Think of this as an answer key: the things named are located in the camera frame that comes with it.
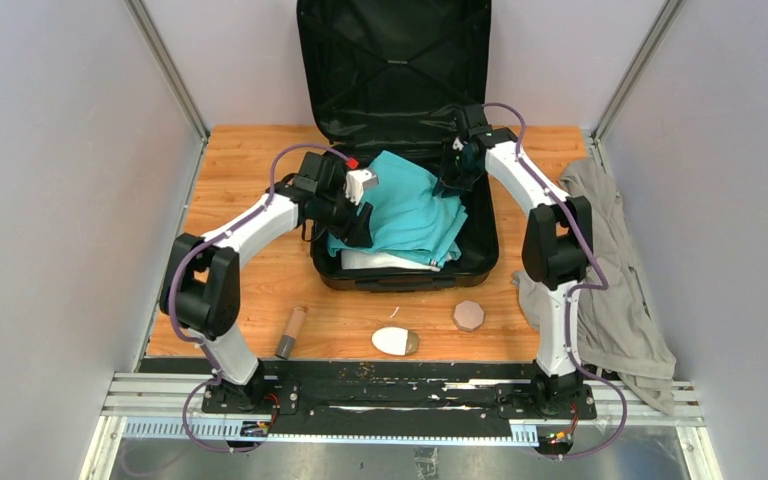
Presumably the white shirt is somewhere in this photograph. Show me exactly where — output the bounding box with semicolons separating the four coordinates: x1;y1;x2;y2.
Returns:
339;249;441;272

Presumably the aluminium rail frame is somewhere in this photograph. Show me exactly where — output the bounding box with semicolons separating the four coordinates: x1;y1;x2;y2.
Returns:
81;358;722;479

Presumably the aluminium corner post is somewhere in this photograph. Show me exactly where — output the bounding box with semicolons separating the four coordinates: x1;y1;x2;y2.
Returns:
591;0;685;143
124;0;210;145

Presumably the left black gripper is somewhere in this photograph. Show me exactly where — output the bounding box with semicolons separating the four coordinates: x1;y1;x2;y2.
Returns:
316;187;373;248

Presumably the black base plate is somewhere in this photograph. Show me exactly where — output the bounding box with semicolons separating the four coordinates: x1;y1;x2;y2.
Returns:
138;357;599;439

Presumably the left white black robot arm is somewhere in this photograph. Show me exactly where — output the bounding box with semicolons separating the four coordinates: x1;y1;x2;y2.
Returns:
159;144;378;413

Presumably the left aluminium corner post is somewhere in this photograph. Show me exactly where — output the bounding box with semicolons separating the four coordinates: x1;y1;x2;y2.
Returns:
124;0;210;145

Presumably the brown grey cylinder bottle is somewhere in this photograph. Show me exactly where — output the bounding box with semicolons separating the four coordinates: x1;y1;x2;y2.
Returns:
275;307;307;360

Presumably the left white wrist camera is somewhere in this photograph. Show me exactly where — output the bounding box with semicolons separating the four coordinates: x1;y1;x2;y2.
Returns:
343;157;378;205

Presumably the black open suitcase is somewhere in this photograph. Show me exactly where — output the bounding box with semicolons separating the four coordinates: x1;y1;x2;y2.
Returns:
296;1;500;292

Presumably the right aluminium corner post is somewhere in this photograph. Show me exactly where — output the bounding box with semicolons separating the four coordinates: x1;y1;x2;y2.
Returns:
591;0;685;143

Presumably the teal shirt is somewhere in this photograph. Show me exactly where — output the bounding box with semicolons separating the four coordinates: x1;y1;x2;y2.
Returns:
326;151;468;269

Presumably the grey shirt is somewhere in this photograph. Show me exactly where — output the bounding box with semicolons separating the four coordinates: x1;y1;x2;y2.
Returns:
512;157;678;417

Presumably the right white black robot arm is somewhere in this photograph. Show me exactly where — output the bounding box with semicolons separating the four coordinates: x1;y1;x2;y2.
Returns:
434;104;593;418

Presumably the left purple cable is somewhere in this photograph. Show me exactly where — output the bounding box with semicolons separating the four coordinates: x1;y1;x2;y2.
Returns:
167;142;355;456

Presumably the white round compact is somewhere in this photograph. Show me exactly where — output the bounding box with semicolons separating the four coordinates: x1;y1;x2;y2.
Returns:
371;326;420;356

